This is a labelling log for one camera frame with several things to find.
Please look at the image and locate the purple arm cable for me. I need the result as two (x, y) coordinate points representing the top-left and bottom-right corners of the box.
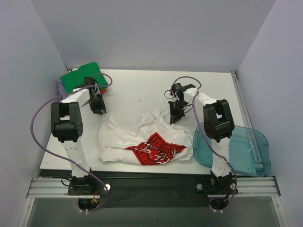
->
(171, 76), (238, 212)
(30, 73), (113, 212)

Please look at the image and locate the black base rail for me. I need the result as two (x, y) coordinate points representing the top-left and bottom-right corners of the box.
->
(40, 170), (238, 210)

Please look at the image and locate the aluminium frame rail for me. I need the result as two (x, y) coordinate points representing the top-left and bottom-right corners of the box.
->
(19, 70), (287, 227)

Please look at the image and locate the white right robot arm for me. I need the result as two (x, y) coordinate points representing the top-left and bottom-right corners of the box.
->
(169, 83), (236, 193)

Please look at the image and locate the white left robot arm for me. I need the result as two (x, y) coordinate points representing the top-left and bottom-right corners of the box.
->
(51, 77), (106, 195)

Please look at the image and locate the white t-shirt red print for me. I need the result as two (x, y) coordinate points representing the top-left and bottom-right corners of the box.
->
(98, 108), (193, 166)

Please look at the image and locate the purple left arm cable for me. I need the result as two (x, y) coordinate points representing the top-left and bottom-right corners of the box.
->
(30, 73), (113, 212)

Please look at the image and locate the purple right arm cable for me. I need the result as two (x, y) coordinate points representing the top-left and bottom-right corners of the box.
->
(171, 76), (238, 212)

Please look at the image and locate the teal plastic bin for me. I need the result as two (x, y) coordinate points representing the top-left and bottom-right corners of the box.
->
(193, 123), (271, 177)

